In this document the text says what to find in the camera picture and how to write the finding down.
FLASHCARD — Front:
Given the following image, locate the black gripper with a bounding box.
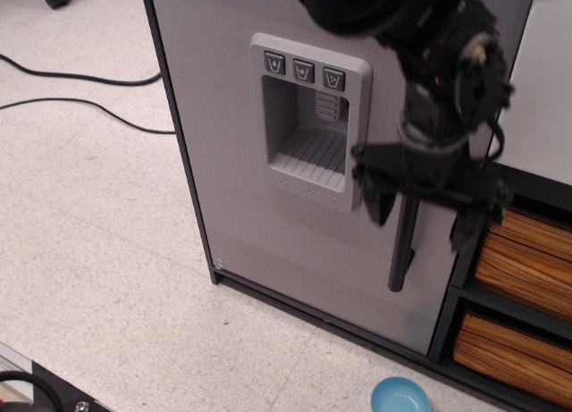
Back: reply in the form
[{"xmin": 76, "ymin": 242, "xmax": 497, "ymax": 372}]
[{"xmin": 351, "ymin": 143, "xmax": 513, "ymax": 252}]

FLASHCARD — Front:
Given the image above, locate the black door handle bar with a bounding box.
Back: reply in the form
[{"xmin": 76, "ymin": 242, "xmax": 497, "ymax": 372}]
[{"xmin": 388, "ymin": 195, "xmax": 419, "ymax": 292}]

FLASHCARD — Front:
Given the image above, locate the grey toy fridge door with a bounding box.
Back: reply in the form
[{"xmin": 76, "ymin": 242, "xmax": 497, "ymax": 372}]
[{"xmin": 147, "ymin": 0, "xmax": 537, "ymax": 356}]

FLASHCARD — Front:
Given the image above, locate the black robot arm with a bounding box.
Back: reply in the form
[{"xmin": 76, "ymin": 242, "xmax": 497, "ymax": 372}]
[{"xmin": 299, "ymin": 0, "xmax": 513, "ymax": 251}]

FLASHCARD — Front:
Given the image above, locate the upper woven storage basket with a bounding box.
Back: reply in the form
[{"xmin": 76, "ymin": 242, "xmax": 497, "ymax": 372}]
[{"xmin": 475, "ymin": 209, "xmax": 571, "ymax": 321}]

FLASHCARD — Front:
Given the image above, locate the woven storage basket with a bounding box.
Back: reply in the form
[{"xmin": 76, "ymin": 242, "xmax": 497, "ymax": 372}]
[
  {"xmin": 453, "ymin": 313, "xmax": 571, "ymax": 409},
  {"xmin": 475, "ymin": 209, "xmax": 571, "ymax": 321}
]

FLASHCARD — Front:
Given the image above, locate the white counter panel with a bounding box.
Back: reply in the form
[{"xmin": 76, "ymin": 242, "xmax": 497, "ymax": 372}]
[{"xmin": 500, "ymin": 0, "xmax": 571, "ymax": 185}]

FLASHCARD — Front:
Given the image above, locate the grey ice water dispenser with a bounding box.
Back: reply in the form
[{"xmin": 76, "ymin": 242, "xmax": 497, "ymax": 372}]
[{"xmin": 250, "ymin": 32, "xmax": 373, "ymax": 212}]

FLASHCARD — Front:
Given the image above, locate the light blue bowl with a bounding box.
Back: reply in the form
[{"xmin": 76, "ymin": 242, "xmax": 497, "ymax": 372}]
[{"xmin": 371, "ymin": 377, "xmax": 432, "ymax": 412}]

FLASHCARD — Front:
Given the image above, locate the lower woven storage basket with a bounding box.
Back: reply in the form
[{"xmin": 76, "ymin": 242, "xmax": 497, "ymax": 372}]
[{"xmin": 453, "ymin": 313, "xmax": 571, "ymax": 409}]

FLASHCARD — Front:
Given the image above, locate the black fridge cabinet frame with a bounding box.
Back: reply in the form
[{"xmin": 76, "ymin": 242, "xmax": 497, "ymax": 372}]
[{"xmin": 144, "ymin": 0, "xmax": 571, "ymax": 411}]

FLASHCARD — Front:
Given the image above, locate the lower black floor cable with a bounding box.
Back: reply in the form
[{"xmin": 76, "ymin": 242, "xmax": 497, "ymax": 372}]
[{"xmin": 0, "ymin": 97, "xmax": 177, "ymax": 135}]

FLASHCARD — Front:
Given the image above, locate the black floor cable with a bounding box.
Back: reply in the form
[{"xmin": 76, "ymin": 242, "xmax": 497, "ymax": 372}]
[
  {"xmin": 0, "ymin": 53, "xmax": 163, "ymax": 87},
  {"xmin": 0, "ymin": 97, "xmax": 177, "ymax": 135}
]

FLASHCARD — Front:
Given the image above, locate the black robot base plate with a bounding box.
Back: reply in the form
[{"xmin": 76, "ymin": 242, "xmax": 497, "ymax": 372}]
[{"xmin": 0, "ymin": 360, "xmax": 113, "ymax": 412}]

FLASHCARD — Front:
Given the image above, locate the upper black floor cable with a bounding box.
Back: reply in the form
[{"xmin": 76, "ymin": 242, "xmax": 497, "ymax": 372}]
[{"xmin": 0, "ymin": 53, "xmax": 163, "ymax": 87}]

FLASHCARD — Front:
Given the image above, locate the black braided base cable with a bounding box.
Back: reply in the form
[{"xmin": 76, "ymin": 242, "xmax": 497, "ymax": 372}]
[{"xmin": 0, "ymin": 370, "xmax": 66, "ymax": 412}]

